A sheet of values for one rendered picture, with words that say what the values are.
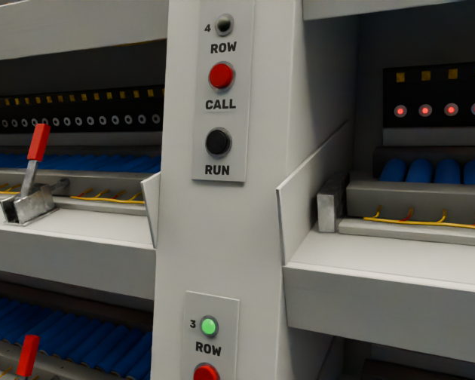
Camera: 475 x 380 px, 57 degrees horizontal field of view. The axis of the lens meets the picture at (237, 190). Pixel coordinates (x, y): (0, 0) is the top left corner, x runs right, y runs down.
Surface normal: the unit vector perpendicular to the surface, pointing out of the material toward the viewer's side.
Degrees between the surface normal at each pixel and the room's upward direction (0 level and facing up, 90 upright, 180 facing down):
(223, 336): 90
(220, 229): 90
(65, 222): 21
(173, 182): 90
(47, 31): 111
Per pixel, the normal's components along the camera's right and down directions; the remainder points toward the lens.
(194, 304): -0.44, -0.02
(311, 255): -0.11, -0.94
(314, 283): -0.43, 0.34
